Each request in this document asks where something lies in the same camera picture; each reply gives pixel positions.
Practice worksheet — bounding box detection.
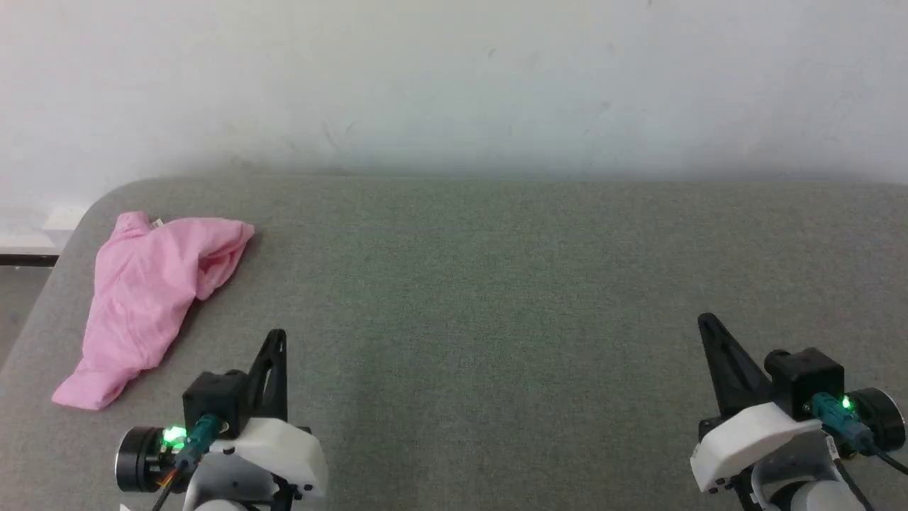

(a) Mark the left green plug camera cable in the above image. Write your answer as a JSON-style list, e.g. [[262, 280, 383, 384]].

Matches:
[[150, 414, 225, 511]]

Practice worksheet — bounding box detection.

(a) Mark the grey fabric sofa cushion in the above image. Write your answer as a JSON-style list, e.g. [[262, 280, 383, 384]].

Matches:
[[0, 175, 908, 511]]

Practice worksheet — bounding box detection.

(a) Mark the right green plug camera cable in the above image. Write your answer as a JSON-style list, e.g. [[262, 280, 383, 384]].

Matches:
[[807, 392, 908, 478]]

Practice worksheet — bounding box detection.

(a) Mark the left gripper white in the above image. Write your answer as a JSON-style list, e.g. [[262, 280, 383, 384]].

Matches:
[[116, 329, 329, 511]]

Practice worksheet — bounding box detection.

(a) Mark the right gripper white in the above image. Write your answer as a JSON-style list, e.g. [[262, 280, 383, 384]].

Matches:
[[689, 312, 907, 494]]

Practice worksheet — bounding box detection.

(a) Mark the green plug camera cable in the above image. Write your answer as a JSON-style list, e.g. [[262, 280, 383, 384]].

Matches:
[[807, 392, 908, 478], [150, 414, 225, 511]]

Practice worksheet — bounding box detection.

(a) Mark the pink cloth garment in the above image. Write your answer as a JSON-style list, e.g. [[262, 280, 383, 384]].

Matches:
[[52, 211, 256, 412]]

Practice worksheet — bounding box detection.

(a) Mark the white baseboard ledge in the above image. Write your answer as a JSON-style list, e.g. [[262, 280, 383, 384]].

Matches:
[[0, 204, 91, 268]]

